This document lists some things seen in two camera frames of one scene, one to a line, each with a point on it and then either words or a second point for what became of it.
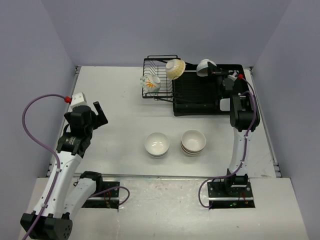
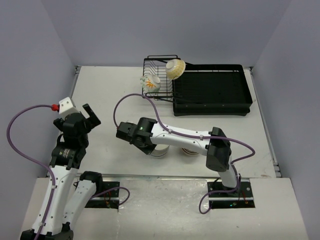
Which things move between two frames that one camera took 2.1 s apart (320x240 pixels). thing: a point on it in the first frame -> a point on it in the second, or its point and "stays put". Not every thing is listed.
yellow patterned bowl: x=174 y=68 stays put
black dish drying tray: x=194 y=94 stays put
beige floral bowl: x=189 y=151 stays put
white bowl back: x=202 y=68 -> x=162 y=148
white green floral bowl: x=150 y=82 stays put
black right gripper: x=215 y=70 -> x=148 y=150
